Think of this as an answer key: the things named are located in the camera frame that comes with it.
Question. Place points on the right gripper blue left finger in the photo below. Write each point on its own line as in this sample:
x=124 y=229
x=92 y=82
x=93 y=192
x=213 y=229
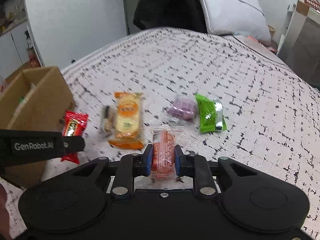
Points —
x=127 y=169

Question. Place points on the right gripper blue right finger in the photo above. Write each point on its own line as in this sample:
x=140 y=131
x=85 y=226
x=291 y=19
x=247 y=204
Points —
x=197 y=168

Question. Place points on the pink sausage snack pack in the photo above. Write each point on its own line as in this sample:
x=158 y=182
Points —
x=164 y=141

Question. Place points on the green snack packet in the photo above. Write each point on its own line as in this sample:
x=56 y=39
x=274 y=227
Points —
x=211 y=114

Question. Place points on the person's left hand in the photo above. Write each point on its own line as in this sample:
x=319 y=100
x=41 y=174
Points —
x=4 y=215

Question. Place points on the orange cracker snack pack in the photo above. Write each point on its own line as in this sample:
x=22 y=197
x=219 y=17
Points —
x=128 y=133

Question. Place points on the small brown clear snack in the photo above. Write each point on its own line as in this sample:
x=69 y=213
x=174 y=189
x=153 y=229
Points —
x=107 y=120

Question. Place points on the brown cardboard box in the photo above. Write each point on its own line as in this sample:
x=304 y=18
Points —
x=36 y=100

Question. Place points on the purple round snack pack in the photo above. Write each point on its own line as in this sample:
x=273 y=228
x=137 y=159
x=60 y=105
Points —
x=184 y=107

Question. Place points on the red candy bar wrapper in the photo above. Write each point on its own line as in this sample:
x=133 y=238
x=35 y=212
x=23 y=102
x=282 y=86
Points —
x=75 y=124

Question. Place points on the patterned white bed cover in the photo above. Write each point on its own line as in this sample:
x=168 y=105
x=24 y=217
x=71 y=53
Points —
x=265 y=165

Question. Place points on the dark soy sauce bottle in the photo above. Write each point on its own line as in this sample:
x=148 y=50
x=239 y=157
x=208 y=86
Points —
x=33 y=60

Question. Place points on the white kitchen cabinet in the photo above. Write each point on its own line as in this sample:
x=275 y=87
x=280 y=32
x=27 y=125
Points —
x=13 y=48

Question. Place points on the white pillow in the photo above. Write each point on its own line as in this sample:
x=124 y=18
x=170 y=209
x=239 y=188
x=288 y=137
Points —
x=230 y=17

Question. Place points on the black jacket on chair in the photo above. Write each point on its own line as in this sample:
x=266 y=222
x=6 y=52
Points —
x=184 y=14

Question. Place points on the white desk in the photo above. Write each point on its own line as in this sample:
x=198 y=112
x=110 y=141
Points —
x=299 y=48

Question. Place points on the red plastic basket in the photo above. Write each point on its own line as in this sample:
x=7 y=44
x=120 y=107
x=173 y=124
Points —
x=314 y=4

